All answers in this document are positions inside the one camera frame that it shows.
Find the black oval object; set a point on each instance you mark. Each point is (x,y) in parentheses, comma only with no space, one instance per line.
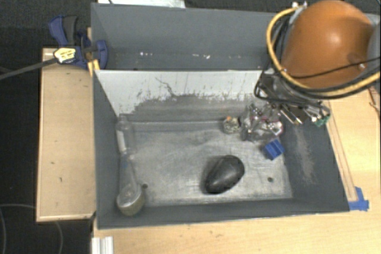
(223,174)

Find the clear glass bottle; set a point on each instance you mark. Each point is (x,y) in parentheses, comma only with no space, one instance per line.
(128,187)

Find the pale wood board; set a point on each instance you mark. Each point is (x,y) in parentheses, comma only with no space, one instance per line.
(67,134)

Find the blue ribbed block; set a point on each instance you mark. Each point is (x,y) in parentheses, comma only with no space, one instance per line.
(274,149)

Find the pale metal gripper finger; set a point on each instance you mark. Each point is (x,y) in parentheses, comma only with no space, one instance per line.
(272,127)
(252,116)

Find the grey metal bin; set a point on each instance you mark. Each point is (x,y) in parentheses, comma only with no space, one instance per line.
(184,145)

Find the small grey orange-topped object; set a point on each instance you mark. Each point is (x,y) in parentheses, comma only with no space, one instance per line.
(231,125)

